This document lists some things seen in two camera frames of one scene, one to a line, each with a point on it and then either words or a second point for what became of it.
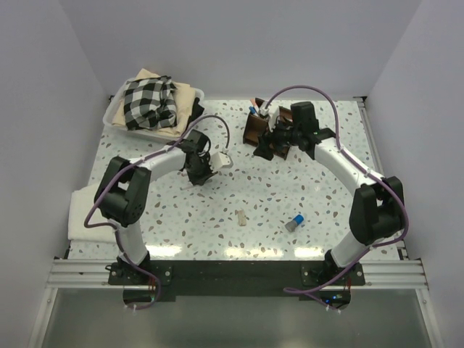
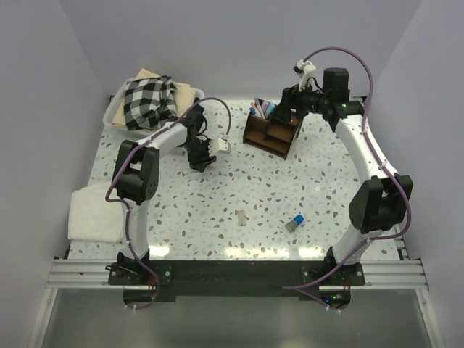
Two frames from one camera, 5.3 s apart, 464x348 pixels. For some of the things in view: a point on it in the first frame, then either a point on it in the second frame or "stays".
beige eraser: (241, 217) stays
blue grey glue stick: (292, 225) stays
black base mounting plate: (162, 281) stays
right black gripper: (263, 149) to (291, 97)
